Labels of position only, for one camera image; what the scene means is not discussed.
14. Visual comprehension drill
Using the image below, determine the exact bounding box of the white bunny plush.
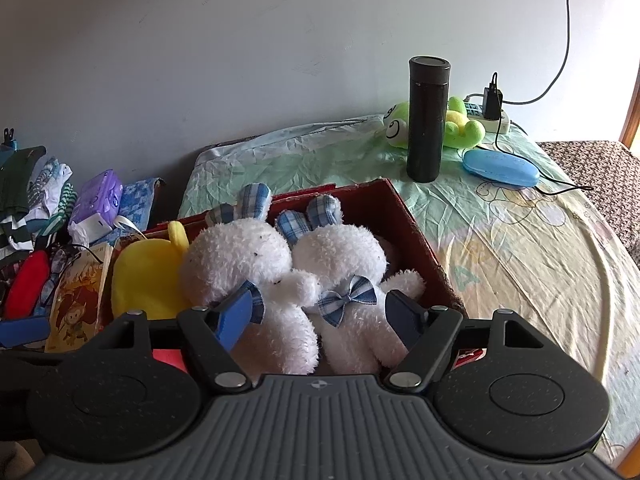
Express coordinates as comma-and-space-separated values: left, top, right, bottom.
276, 194, 425, 375

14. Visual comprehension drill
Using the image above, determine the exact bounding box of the pink bunny plush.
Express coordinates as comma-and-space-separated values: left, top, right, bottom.
181, 183, 321, 382

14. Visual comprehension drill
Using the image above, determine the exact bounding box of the yellow bear plush red shirt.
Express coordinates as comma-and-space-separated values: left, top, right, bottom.
111, 221, 192, 320

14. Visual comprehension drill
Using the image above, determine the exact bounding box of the red plush item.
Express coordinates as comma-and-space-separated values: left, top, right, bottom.
4, 250, 50, 321

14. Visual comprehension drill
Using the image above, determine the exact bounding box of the orange cartoon snack bag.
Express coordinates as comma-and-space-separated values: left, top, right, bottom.
44, 242, 113, 353

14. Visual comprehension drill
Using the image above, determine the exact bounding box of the pile of clothes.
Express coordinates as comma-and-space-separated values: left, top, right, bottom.
0, 127, 79, 311

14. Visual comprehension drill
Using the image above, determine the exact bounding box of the purple tissue pack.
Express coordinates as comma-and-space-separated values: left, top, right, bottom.
70, 169, 124, 226

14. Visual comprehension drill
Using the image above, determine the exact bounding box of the blue patterned tissue pack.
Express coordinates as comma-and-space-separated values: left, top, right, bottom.
118, 178, 164, 231

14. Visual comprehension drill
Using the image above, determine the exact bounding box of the blue glasses case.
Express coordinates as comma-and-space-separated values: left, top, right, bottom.
462, 148, 540, 188

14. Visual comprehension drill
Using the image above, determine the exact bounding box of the green frog plush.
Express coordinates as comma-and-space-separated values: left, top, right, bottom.
383, 96, 486, 150

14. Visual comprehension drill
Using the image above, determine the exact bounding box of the white power strip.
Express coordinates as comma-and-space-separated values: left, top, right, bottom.
464, 102, 511, 134

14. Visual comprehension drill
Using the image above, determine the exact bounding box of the black power adapter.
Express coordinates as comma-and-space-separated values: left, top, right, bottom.
482, 72, 503, 120

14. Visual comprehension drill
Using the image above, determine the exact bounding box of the black thermos bottle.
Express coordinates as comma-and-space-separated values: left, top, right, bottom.
407, 56, 451, 183

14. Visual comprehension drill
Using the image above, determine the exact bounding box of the black charger cable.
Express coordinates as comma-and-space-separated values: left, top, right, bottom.
487, 71, 594, 196

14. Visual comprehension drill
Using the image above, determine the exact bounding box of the wooden door frame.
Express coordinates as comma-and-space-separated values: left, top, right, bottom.
618, 68, 640, 150

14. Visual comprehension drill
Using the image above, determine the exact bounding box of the grey wall cable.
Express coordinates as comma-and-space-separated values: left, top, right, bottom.
502, 0, 573, 108

